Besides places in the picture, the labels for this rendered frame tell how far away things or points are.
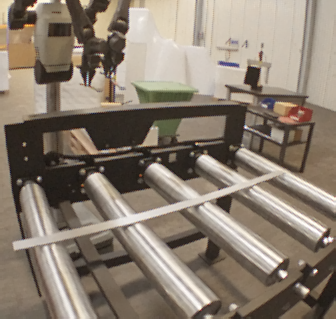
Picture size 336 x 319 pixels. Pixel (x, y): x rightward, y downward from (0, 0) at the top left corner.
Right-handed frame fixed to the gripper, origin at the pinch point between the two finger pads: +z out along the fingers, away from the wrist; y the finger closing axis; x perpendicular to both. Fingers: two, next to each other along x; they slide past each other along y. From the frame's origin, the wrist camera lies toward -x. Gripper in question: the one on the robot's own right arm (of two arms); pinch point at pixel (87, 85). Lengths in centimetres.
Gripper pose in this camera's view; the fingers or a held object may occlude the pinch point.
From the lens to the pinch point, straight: 131.0
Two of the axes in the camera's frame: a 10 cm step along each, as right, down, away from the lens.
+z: -0.7, 9.3, 3.7
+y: 8.6, -1.3, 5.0
